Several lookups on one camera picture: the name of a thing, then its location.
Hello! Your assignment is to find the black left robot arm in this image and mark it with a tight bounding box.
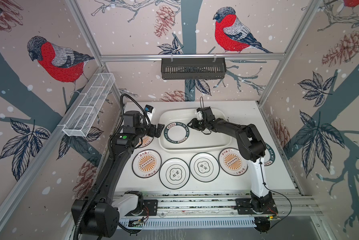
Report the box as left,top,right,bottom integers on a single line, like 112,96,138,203
71,123,164,240

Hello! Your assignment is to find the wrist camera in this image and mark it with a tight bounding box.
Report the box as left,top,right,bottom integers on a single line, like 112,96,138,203
144,105,155,120
196,109,204,121

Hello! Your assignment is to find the orange plate far left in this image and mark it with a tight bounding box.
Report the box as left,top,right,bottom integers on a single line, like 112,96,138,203
137,135,153,148

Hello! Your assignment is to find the white mesh wall shelf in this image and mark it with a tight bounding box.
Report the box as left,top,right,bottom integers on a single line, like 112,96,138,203
62,73,115,137

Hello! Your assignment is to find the green rim plate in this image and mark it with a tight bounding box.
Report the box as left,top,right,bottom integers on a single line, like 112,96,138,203
164,122,190,144
264,143,276,167

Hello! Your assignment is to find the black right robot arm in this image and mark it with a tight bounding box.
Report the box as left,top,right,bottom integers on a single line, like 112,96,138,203
187,107,274,214

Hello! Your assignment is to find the orange sunburst plate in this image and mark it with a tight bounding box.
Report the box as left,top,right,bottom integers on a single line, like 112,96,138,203
131,150,162,179
219,148,248,176

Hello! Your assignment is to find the white plastic bin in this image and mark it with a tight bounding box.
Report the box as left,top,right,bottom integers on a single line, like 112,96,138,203
159,108,232,153

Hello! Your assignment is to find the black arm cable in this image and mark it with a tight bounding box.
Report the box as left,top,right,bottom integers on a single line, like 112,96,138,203
72,93,151,240
259,158,293,230

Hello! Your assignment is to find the white flower plate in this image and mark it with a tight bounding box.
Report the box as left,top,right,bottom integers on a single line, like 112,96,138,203
189,153,220,183
159,158,190,190

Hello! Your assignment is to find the aluminium front rail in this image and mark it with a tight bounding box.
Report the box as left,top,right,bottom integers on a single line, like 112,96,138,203
143,193,323,218

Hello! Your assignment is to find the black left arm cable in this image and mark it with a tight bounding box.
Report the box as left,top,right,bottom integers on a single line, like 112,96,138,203
72,93,151,240

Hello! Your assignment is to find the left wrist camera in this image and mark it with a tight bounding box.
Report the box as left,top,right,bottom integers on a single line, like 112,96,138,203
144,105,155,120

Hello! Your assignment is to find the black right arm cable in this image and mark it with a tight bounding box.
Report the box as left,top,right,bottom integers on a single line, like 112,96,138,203
259,158,293,230

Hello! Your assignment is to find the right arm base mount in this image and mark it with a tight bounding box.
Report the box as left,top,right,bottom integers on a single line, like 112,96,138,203
234,198,278,215

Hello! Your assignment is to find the black hanging wire basket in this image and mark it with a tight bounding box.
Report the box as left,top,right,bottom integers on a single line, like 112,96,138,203
161,58,227,80

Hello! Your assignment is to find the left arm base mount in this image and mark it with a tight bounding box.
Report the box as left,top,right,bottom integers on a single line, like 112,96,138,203
125,200,158,217

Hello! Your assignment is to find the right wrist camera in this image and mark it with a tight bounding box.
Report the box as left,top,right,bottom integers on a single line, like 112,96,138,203
196,109,204,121

